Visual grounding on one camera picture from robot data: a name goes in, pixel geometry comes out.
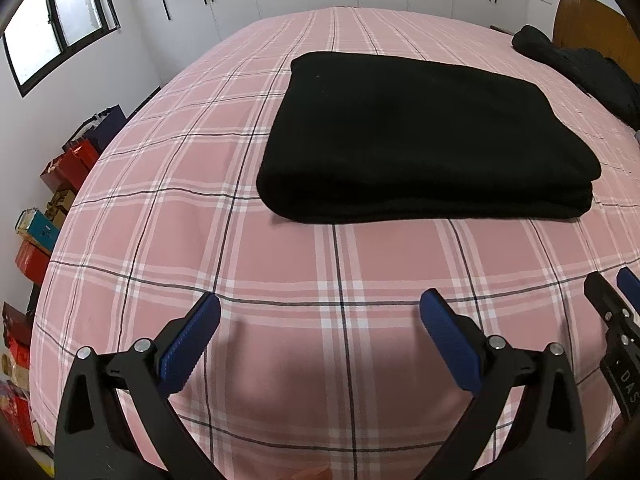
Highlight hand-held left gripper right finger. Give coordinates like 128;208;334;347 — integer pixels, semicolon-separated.
419;288;587;480

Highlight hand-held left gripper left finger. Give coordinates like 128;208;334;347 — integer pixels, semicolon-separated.
54;292;222;480

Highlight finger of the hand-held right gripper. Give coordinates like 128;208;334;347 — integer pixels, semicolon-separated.
583;271;640;347
616;267;640;311

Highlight black pants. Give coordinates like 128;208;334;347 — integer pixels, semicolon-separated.
256;51;602;224

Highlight pink plaid bed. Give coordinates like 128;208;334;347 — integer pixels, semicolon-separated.
27;6;640;480

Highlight row of colourful gift boxes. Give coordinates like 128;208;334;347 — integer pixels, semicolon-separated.
0;137;101;476

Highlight dark clothing pile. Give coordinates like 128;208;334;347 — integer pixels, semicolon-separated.
511;25;640;131

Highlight navy paper bag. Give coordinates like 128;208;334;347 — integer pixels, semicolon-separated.
75;105;126;150

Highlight wooden headboard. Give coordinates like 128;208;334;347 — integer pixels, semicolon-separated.
552;0;640;86

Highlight black framed window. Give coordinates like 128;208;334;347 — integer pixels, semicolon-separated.
2;0;122;99

